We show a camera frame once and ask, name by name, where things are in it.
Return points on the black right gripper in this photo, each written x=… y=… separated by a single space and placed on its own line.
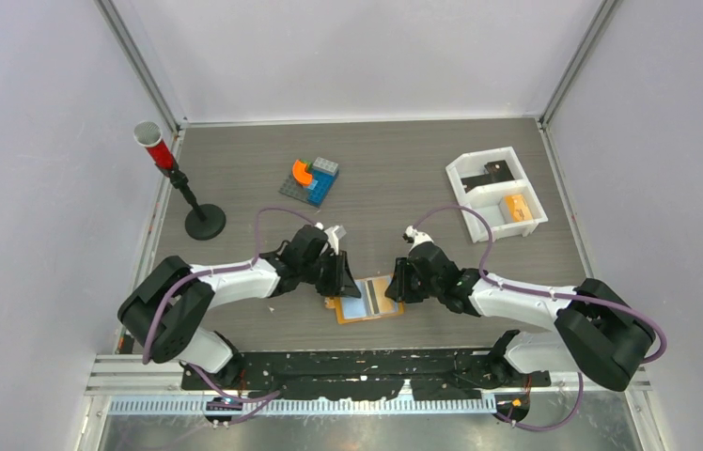
x=398 y=289

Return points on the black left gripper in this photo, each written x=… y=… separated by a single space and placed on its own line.
x=341 y=284

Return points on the orange credit card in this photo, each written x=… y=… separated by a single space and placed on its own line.
x=378 y=304
x=515 y=209

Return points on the orange leather card holder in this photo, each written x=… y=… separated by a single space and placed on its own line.
x=350 y=310

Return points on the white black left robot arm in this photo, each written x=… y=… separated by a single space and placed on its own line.
x=164 y=313

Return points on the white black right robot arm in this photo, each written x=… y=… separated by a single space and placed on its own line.
x=586 y=328

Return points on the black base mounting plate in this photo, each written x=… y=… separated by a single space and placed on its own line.
x=365 y=375

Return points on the toy brick assembly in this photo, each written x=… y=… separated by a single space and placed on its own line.
x=310 y=181

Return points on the white plastic divided bin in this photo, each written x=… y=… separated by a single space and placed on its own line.
x=485 y=200

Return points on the black microphone stand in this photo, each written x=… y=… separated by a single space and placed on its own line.
x=204 y=221

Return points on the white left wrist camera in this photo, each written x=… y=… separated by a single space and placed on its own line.
x=334 y=235

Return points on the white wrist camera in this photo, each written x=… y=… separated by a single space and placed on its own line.
x=415 y=237
x=334 y=235

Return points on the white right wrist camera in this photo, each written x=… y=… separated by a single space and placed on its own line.
x=415 y=237

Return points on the white slotted cable duct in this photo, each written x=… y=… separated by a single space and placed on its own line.
x=193 y=405

